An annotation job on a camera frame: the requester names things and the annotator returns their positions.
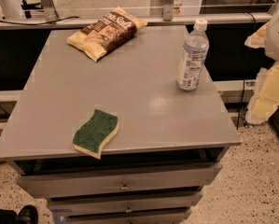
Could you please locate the clear blue plastic water bottle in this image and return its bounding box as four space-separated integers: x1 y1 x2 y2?
176 19 209 91

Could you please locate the black cable on rail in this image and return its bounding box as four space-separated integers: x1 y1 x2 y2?
0 15 81 26

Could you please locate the brown yellow chip bag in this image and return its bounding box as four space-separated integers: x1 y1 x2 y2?
66 7 147 62

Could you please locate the black shoe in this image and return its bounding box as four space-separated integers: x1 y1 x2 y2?
16 205 38 224

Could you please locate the grey drawer cabinet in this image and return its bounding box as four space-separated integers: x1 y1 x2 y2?
0 26 240 224

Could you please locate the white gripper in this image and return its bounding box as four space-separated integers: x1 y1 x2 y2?
244 9 279 125

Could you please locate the green yellow sponge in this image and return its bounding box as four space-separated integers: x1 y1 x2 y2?
73 109 119 160

